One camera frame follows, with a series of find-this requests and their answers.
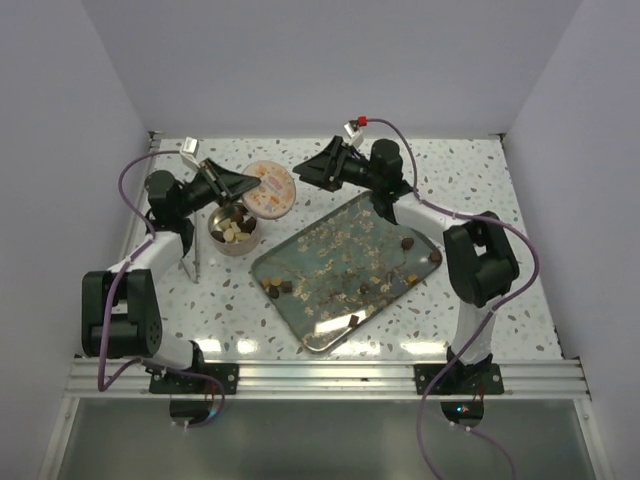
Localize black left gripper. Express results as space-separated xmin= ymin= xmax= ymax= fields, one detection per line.
xmin=176 ymin=158 xmax=260 ymax=218

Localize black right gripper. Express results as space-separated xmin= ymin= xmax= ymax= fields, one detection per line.
xmin=293 ymin=136 xmax=381 ymax=193

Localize round metal tin lid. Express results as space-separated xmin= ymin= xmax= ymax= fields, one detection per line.
xmin=242 ymin=160 xmax=296 ymax=220

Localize white heart chocolate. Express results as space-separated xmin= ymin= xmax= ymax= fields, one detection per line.
xmin=223 ymin=228 xmax=235 ymax=242

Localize metal serving tongs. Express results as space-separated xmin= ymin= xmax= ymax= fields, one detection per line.
xmin=180 ymin=213 xmax=201 ymax=284

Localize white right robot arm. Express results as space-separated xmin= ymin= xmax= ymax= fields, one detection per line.
xmin=293 ymin=136 xmax=520 ymax=393

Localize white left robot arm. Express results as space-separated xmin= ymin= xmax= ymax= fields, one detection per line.
xmin=81 ymin=159 xmax=261 ymax=393

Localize round metal tin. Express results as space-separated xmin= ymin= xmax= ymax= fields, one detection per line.
xmin=207 ymin=203 xmax=262 ymax=256

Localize blossom pattern teal tray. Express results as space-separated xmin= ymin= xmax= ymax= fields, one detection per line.
xmin=251 ymin=192 xmax=442 ymax=354

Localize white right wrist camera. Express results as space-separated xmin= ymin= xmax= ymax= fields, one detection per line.
xmin=343 ymin=116 xmax=368 ymax=149

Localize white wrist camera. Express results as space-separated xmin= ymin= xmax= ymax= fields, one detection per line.
xmin=343 ymin=116 xmax=368 ymax=149
xmin=179 ymin=137 xmax=200 ymax=172

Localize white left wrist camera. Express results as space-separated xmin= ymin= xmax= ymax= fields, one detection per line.
xmin=179 ymin=137 xmax=200 ymax=172

